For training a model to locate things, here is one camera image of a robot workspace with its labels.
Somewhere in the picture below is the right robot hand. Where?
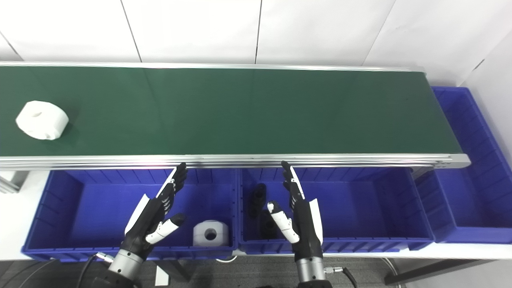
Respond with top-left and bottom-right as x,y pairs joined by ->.
267,161 -> 324,261

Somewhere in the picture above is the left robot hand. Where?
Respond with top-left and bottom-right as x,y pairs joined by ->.
120,162 -> 188,258

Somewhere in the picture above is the white round plastic part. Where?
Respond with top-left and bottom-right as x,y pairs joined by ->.
15,100 -> 69,140

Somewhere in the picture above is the black plastic part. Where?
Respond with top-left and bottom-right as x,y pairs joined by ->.
248,183 -> 267,218
258,210 -> 281,240

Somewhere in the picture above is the blue plastic bin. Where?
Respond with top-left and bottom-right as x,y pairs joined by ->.
414,86 -> 512,244
22,168 -> 240,262
238,167 -> 436,255

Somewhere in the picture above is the white plastic part with hole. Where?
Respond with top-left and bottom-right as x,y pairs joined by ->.
193,220 -> 230,247

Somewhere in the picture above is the green conveyor belt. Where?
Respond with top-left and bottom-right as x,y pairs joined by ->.
0,61 -> 472,172

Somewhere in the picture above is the aluminium conveyor leg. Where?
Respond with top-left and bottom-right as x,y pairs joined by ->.
0,171 -> 28,194

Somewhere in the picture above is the black table leg bar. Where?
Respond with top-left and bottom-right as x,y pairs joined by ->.
384,259 -> 485,285

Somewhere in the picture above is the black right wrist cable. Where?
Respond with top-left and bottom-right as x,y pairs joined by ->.
324,266 -> 359,288

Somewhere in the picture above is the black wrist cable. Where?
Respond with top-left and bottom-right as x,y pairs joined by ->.
75,251 -> 115,288
324,266 -> 359,288

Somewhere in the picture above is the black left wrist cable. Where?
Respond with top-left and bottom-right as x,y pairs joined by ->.
75,251 -> 115,288

